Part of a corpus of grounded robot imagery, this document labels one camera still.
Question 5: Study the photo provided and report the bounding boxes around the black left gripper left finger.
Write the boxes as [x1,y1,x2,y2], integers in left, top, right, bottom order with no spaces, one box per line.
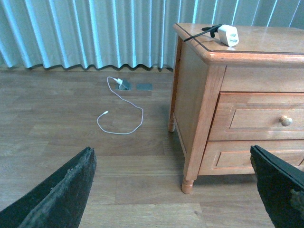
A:
[0,147,96,228]

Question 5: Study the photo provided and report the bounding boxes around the closed metal floor socket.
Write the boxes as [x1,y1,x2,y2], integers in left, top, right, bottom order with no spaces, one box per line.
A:
[136,84,153,91]

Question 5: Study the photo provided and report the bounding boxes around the wooden drawer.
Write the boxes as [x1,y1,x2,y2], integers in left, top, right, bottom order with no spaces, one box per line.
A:
[199,140,304,175]
[209,92,304,141]

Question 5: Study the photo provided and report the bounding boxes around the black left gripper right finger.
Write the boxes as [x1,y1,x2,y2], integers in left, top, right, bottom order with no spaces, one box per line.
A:
[250,145,304,228]

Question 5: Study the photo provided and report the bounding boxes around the white wall charger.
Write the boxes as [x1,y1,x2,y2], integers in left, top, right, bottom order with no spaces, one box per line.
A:
[218,25,239,47]

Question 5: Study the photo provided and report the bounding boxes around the black charger cable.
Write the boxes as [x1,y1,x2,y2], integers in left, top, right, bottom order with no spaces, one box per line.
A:
[183,24,222,42]

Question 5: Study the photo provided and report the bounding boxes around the open metal floor socket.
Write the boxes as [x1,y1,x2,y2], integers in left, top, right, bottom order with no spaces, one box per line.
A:
[116,79,132,90]

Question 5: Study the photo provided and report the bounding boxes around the white cable on floor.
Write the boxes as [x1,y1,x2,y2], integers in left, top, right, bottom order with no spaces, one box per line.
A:
[96,76,144,135]

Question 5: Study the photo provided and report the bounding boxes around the white plug adapter on floor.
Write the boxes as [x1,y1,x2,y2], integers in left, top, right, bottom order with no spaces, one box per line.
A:
[115,78,123,85]

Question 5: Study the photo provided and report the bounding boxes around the light wooden nightstand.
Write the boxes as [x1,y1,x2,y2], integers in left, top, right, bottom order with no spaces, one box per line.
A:
[168,23,304,194]

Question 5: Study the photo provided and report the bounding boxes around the pale blue pleated curtain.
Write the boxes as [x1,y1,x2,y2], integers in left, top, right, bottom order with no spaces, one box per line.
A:
[0,0,304,68]

